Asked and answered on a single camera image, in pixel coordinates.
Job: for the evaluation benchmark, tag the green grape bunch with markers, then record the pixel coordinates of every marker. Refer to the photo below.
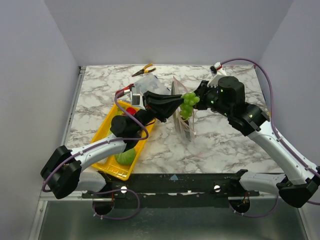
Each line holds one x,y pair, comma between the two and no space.
189,101

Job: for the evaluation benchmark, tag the red tomato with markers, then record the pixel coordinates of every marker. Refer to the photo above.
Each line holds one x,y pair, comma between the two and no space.
131,110

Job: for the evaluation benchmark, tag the black metal base rail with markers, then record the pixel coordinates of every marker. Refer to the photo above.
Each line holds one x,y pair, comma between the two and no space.
168,191

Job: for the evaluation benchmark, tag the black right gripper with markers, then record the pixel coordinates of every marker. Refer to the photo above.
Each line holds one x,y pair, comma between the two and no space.
200,93

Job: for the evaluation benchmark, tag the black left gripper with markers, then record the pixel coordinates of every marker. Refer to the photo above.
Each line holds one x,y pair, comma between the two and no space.
161,110

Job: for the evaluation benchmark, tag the yellow handled pliers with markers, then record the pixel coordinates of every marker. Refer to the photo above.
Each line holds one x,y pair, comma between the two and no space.
145,70

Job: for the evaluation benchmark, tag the clear plastic screw box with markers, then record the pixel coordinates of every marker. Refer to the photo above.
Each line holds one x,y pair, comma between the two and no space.
150,83

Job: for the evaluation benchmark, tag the yellow plastic tray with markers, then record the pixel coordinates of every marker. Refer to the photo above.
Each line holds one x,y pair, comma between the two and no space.
108,165

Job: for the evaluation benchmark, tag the green cabbage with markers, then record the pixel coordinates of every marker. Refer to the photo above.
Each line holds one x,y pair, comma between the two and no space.
126,158

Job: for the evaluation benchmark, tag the green lettuce leaf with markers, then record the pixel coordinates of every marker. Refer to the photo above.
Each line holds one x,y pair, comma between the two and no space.
119,112

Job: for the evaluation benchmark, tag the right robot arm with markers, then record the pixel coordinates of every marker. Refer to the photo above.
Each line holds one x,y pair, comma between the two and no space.
299,181

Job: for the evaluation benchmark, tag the red black utility knife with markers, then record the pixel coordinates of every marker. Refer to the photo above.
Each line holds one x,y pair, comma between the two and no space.
124,91

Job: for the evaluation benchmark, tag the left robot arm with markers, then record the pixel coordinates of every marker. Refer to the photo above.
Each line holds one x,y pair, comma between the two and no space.
65,172

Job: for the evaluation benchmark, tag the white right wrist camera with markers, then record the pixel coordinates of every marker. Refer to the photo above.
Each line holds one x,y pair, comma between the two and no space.
217,72

